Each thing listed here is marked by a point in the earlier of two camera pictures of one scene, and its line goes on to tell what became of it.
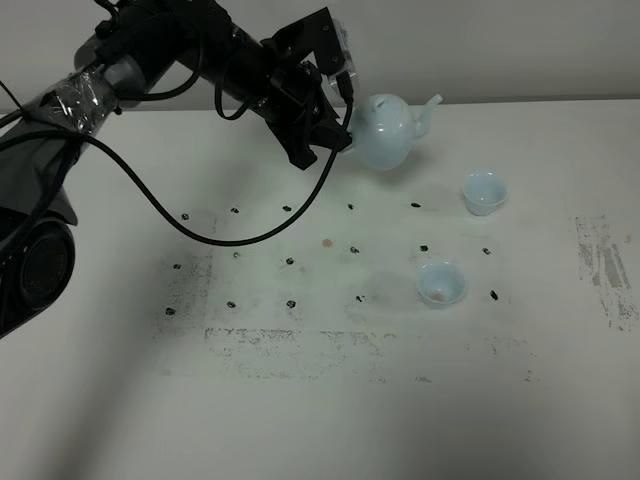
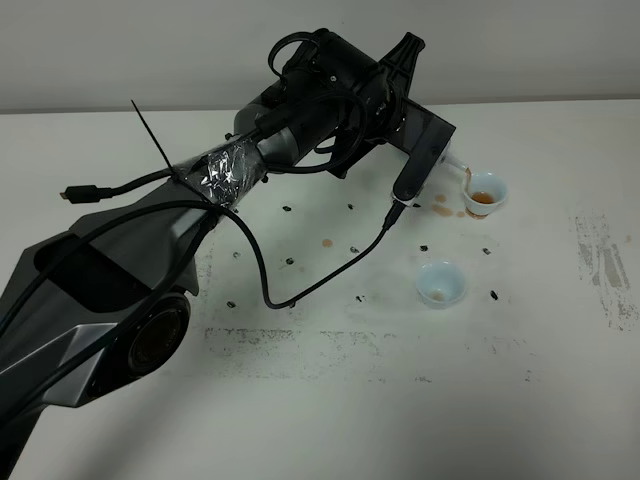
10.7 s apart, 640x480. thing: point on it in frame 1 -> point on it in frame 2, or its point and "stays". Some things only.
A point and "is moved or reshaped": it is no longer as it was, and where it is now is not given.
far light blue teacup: [484, 192] stays
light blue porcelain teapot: [383, 130] is moved or reshaped
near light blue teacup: [440, 283] stays
